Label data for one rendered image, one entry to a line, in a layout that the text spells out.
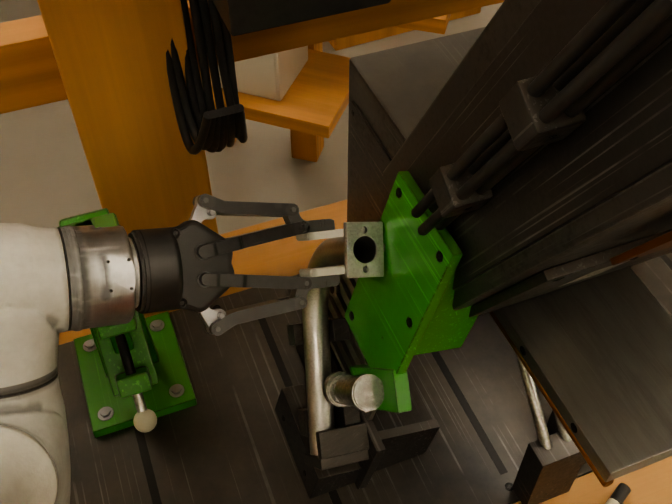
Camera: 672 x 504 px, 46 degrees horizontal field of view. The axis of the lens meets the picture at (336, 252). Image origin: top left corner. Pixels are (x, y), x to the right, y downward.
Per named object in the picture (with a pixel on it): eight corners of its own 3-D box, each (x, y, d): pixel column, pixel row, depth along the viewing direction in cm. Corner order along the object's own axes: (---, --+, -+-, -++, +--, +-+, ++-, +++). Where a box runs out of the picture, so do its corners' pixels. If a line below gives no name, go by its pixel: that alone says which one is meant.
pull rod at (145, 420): (161, 432, 95) (153, 407, 91) (138, 440, 94) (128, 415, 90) (151, 395, 98) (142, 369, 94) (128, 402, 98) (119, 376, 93)
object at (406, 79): (584, 280, 115) (655, 88, 89) (393, 343, 107) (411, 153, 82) (520, 197, 126) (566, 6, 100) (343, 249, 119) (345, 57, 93)
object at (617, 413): (742, 431, 76) (755, 415, 74) (600, 489, 72) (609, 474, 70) (532, 174, 100) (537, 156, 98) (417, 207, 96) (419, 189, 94)
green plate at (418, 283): (450, 386, 85) (528, 246, 72) (383, 399, 82) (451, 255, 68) (406, 307, 92) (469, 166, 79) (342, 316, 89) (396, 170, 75)
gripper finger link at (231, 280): (202, 270, 71) (200, 285, 71) (315, 277, 76) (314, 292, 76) (190, 269, 75) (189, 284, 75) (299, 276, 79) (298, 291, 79)
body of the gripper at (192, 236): (143, 322, 67) (247, 309, 71) (134, 223, 67) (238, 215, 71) (126, 317, 74) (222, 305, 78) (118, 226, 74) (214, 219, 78)
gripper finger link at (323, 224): (282, 235, 77) (279, 205, 77) (329, 230, 80) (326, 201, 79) (288, 235, 76) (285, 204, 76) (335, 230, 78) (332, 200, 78)
